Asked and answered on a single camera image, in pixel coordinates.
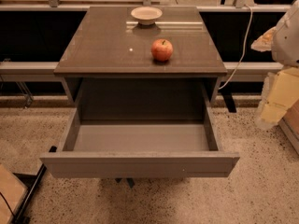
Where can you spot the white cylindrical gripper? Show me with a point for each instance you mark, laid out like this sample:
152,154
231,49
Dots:
287,42

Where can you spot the red apple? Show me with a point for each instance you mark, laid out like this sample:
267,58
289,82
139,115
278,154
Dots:
161,50

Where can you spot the grey cabinet with dark top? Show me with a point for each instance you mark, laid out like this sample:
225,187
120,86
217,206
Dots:
110,43

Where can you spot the open grey top drawer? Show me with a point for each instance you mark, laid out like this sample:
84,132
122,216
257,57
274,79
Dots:
140,128

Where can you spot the wooden box at right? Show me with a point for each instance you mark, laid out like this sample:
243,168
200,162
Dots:
290,125

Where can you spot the white ceramic bowl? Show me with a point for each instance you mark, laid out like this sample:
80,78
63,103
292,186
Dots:
146,15

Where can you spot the wooden board at left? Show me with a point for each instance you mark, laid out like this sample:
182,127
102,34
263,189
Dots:
13,191

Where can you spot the black metal floor bar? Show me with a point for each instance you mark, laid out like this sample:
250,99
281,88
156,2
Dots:
31,183

